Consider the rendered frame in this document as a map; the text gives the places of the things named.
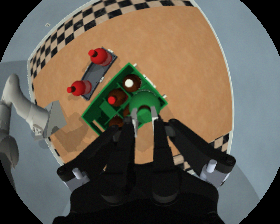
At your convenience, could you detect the red bottle with pink label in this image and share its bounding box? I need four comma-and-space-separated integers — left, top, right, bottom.
67, 80, 92, 96
88, 48, 112, 66

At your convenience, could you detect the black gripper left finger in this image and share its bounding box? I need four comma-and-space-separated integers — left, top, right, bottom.
57, 108, 139, 203

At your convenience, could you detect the green bottle with light green label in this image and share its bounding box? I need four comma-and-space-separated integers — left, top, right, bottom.
129, 89, 161, 124

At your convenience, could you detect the brown bottle with green cap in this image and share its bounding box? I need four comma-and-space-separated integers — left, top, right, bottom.
123, 103, 130, 116

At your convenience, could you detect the brown bottle with white cap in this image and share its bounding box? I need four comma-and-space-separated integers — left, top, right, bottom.
122, 74, 142, 92
109, 114, 124, 127

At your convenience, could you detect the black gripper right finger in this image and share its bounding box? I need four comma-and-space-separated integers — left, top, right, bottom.
151, 106, 236, 203

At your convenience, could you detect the brown bottle with red cap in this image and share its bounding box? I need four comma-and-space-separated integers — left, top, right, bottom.
108, 88, 129, 107

